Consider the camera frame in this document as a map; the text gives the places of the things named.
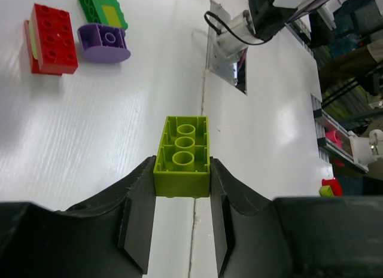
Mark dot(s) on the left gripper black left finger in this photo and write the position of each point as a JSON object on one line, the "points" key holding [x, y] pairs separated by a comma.
{"points": [[106, 235]]}

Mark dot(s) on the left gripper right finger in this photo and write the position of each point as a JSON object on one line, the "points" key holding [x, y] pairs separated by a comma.
{"points": [[292, 236]]}

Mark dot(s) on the lime green lego brick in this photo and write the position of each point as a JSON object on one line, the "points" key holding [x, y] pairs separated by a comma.
{"points": [[182, 167]]}

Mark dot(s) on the red lego brick stack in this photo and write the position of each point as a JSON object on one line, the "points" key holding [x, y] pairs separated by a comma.
{"points": [[50, 41]]}

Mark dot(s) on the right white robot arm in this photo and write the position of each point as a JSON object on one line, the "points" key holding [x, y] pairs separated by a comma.
{"points": [[258, 24]]}

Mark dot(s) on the purple lego brick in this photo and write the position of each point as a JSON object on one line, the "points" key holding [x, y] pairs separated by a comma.
{"points": [[103, 43]]}

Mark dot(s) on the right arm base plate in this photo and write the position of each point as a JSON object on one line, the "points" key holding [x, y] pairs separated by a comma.
{"points": [[225, 56]]}

